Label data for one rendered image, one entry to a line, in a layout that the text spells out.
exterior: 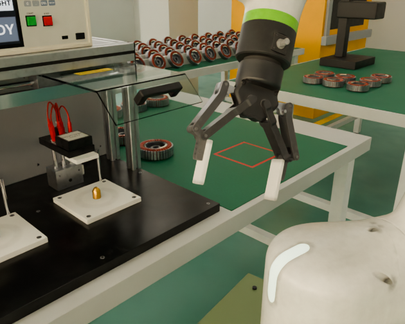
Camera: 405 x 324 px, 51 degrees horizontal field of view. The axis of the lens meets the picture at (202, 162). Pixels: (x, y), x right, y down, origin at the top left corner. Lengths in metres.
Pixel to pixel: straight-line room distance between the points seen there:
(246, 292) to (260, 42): 0.43
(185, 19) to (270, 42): 4.30
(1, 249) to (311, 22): 3.74
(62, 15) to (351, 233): 0.81
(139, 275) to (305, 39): 3.69
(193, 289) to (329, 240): 1.51
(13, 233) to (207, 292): 1.15
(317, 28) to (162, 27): 1.68
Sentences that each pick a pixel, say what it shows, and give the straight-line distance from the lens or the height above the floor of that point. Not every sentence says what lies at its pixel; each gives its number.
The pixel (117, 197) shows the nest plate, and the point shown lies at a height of 0.78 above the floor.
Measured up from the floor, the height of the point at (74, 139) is 0.92.
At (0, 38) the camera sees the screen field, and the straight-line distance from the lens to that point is 1.01.
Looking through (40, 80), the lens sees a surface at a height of 1.05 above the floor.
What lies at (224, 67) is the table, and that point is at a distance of 2.97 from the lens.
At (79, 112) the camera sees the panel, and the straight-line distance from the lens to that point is 1.26.
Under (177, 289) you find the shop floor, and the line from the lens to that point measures 1.97.
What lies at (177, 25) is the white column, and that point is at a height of 0.83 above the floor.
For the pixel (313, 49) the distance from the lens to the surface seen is 4.29.
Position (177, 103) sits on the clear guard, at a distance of 0.93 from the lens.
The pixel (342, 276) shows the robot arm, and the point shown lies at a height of 0.99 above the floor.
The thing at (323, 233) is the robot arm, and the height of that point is 1.00.
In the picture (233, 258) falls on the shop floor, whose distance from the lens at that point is 2.15.
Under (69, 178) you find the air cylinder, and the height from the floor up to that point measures 0.79.
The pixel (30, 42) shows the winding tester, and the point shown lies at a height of 1.14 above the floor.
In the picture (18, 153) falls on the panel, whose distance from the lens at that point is 1.21.
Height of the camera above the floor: 1.26
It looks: 23 degrees down
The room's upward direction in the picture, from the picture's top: straight up
